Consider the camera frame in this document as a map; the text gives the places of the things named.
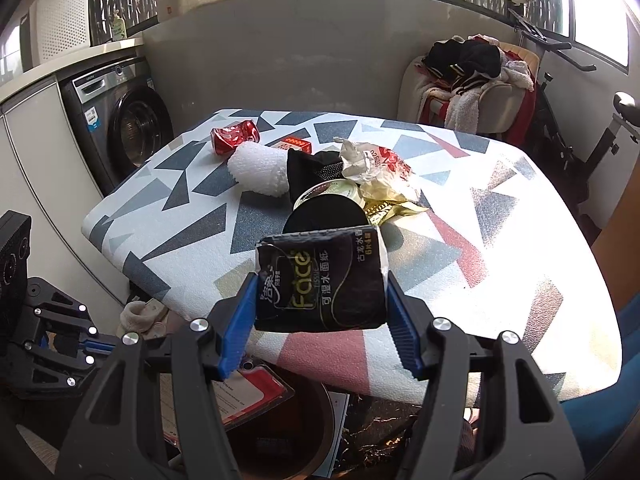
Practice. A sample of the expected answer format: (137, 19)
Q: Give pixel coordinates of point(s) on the red card blister pack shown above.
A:
(255, 390)

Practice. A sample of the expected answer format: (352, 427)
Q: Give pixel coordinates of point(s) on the black tissue pack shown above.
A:
(320, 280)

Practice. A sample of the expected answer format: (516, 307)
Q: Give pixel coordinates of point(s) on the white perforated laundry basket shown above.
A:
(60, 25)

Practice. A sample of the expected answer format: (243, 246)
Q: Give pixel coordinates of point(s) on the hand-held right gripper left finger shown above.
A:
(235, 330)

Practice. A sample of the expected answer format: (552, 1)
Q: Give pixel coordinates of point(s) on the black round lid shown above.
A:
(325, 217)

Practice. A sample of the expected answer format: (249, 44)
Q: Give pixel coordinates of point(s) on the grey washing machine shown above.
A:
(100, 110)

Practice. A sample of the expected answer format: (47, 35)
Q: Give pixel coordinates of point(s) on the red garment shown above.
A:
(522, 115)

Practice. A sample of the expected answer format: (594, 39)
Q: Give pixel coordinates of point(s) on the blue seat cushion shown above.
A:
(600, 410)

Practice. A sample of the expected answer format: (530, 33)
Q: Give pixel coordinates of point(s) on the brown round bin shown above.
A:
(300, 420)

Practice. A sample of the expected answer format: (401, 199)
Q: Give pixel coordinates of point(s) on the beige fluffy slipper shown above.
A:
(140, 317)

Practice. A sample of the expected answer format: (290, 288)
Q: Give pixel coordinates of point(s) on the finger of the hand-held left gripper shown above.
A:
(60, 310)
(100, 346)

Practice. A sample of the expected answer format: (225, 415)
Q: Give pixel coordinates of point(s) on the white red plastic wrapper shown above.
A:
(395, 167)

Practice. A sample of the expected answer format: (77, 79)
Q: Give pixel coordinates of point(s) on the black fabric pouch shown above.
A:
(305, 170)

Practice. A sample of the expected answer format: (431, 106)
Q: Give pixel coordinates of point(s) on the white cabinet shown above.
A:
(30, 160)

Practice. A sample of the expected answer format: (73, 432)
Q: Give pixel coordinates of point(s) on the white fleece garment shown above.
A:
(460, 107)

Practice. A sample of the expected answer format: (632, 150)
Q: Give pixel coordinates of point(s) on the white foam net sleeve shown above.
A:
(257, 167)

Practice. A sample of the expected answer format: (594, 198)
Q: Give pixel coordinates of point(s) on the green liquid bottle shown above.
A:
(117, 27)

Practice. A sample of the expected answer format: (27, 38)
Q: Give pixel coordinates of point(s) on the crushed red can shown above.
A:
(232, 137)

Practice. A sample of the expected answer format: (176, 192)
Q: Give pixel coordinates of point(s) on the white paper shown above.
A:
(355, 162)

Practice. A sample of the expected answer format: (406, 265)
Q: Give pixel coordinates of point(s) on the red cigarette box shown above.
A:
(295, 143)

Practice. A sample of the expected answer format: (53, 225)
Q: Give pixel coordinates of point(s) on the black exercise bike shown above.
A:
(560, 155)

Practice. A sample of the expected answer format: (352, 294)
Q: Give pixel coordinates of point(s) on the gold foil wrapper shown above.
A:
(385, 210)

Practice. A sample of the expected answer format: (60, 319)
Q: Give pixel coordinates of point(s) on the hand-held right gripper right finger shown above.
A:
(402, 330)

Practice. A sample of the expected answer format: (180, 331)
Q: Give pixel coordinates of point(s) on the black striped garment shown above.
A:
(470, 60)

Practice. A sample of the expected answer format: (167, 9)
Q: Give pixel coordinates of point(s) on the geometric patterned table cover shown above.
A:
(175, 200)

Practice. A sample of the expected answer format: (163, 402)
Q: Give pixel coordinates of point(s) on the beige chair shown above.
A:
(500, 105)

